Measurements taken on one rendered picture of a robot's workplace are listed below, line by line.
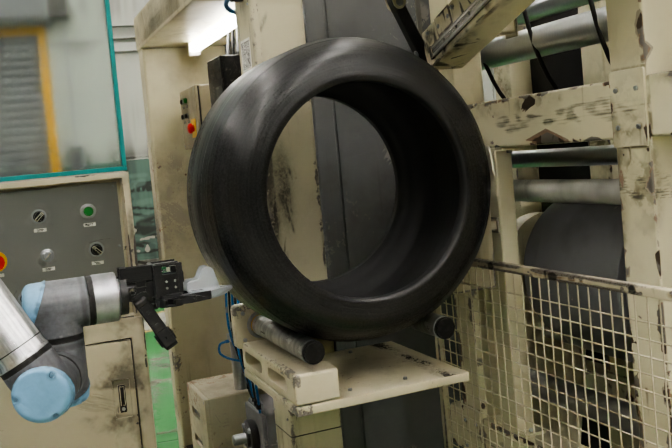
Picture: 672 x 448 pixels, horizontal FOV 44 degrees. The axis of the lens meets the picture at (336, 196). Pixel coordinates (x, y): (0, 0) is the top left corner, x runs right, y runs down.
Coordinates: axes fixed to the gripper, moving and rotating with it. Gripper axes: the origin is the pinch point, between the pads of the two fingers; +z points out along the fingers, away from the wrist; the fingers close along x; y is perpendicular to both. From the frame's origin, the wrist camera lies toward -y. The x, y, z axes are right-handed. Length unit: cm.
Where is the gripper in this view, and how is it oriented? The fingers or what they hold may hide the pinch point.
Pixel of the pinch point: (225, 291)
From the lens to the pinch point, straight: 163.9
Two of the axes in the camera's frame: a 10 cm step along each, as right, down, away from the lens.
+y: -0.9, -9.9, -0.5
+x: -3.8, -0.1, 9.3
